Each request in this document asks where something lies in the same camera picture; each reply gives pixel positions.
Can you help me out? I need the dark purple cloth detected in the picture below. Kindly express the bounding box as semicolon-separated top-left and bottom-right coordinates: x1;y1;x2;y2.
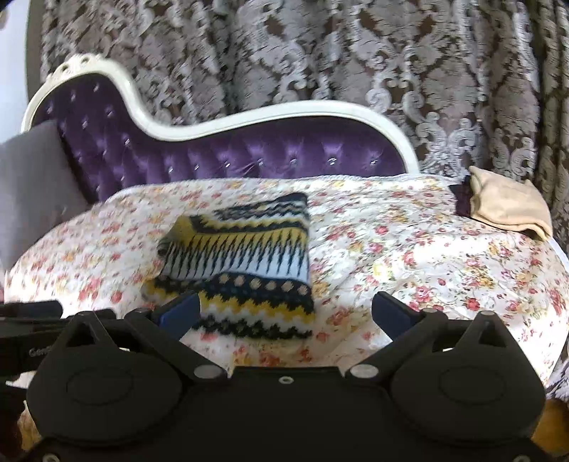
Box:
448;174;473;218

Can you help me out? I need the grey cushion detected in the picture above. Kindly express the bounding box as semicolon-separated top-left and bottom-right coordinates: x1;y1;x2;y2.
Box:
0;119;90;273

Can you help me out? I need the floral quilted blanket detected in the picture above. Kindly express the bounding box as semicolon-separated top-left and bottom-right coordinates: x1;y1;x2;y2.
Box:
4;172;569;389

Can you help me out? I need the yellow navy patterned knit sweater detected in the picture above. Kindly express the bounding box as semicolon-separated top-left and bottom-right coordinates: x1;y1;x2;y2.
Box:
141;192;319;342

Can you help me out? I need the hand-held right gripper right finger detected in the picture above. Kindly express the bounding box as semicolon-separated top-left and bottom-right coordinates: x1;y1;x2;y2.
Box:
346;291;527;382

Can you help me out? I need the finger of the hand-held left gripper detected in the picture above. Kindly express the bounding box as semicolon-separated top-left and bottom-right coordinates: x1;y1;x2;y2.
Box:
0;300;64;319

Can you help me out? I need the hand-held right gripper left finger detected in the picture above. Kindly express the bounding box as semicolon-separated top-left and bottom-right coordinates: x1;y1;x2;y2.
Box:
42;291;227;383

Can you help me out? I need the purple tufted white-framed sofa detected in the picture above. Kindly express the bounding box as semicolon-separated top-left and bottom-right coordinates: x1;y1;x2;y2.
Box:
20;53;421;206

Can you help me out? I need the beige folded cloth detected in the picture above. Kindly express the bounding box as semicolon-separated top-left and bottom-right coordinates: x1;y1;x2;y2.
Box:
468;166;554;241

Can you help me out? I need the brown silver damask curtain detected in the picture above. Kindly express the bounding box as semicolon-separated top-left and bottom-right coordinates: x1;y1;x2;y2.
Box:
40;0;569;225

